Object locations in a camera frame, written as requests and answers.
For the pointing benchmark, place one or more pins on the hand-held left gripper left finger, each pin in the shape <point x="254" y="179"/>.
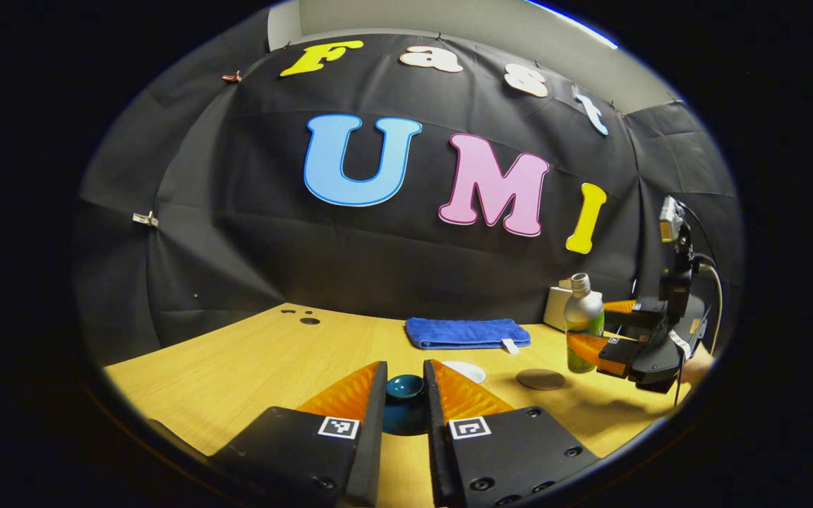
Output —
<point x="368" y="437"/>

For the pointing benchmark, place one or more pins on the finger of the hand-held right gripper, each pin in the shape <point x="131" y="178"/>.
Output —
<point x="590" y="346"/>
<point x="632" y="319"/>

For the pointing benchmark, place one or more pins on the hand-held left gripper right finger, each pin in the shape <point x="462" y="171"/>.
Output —
<point x="442" y="444"/>

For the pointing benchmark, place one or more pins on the silver green water bottle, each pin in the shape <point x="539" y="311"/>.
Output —
<point x="583" y="310"/>

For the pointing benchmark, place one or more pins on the teal teacup lid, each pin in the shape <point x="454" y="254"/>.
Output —
<point x="405" y="416"/>

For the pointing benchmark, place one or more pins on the round brown coaster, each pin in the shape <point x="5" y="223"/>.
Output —
<point x="540" y="379"/>

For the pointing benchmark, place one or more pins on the teal teacup with white rim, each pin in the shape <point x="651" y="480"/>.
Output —
<point x="470" y="370"/>

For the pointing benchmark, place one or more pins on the white toaster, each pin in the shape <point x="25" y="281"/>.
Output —
<point x="555" y="307"/>

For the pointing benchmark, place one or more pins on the blue folded towel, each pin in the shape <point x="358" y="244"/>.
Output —
<point x="463" y="331"/>

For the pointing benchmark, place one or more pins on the white cloth clip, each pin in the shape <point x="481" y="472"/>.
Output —
<point x="145" y="219"/>

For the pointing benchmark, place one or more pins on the red cloth clip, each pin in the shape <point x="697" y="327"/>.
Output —
<point x="231" y="76"/>

